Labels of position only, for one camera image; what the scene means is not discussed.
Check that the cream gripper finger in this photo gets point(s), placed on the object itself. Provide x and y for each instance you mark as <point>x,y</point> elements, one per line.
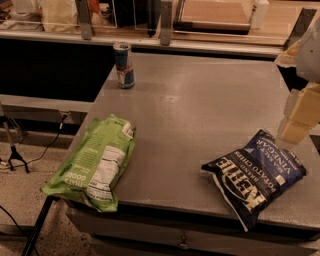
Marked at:
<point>288,57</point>
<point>301,115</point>

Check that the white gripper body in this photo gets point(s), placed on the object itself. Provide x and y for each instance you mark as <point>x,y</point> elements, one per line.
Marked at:
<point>310,56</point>

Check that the blue Kettle chip bag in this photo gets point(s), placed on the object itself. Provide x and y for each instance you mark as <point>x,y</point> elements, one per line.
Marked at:
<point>252,177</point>

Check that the Red Bull can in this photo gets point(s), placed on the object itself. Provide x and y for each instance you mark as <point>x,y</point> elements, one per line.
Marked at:
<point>124,67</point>

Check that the green chip bag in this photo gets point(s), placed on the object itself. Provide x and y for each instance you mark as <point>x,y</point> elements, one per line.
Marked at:
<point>91,172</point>

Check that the clear acrylic barrier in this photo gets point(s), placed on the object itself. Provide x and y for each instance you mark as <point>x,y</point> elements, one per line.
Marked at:
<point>67,16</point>

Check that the grey metal drawer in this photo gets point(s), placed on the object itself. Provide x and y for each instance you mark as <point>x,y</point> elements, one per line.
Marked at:
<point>112,235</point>

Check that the black table leg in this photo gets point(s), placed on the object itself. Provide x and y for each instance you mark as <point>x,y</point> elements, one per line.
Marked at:
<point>32,238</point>

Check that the black tripod stand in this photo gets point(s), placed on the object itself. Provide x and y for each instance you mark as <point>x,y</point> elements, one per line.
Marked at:
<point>14,154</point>

